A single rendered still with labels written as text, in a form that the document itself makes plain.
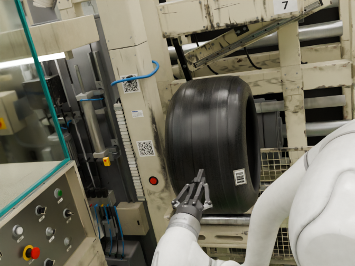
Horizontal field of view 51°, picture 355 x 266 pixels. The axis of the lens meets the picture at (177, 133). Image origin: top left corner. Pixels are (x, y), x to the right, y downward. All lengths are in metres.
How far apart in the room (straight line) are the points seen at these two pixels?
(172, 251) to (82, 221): 0.81
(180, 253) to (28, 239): 0.66
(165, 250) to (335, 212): 0.59
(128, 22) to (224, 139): 0.58
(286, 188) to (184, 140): 0.70
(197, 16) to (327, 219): 1.33
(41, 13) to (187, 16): 0.74
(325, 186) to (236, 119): 0.91
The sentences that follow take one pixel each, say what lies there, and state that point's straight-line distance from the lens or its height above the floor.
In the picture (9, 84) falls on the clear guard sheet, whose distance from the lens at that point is 1.36.
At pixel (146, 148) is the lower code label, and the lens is 1.60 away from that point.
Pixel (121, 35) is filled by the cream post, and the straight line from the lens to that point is 1.49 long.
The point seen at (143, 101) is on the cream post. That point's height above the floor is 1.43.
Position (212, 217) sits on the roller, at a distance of 1.60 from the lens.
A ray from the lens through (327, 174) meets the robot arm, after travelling 0.46.
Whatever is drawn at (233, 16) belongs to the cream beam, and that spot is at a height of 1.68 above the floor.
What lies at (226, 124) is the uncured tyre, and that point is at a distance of 1.31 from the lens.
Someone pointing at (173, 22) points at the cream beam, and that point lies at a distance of 1.68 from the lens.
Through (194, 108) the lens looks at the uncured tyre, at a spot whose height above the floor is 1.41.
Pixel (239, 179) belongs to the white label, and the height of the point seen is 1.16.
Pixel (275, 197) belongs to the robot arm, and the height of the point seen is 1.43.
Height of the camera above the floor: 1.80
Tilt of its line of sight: 20 degrees down
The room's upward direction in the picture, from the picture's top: 11 degrees counter-clockwise
